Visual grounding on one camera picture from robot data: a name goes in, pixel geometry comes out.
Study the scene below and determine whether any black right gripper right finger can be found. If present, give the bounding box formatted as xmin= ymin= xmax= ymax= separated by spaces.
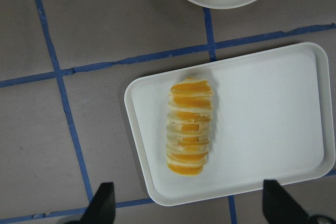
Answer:
xmin=262 ymin=179 xmax=309 ymax=224

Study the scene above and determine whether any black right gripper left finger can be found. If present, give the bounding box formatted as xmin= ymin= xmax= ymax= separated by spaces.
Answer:
xmin=80 ymin=182 xmax=116 ymax=224

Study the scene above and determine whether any striped orange bread roll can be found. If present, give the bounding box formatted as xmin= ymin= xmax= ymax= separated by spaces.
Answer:
xmin=165 ymin=78 xmax=214 ymax=176

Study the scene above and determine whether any white rectangular tray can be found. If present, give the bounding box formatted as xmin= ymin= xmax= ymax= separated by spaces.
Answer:
xmin=124 ymin=42 xmax=335 ymax=206

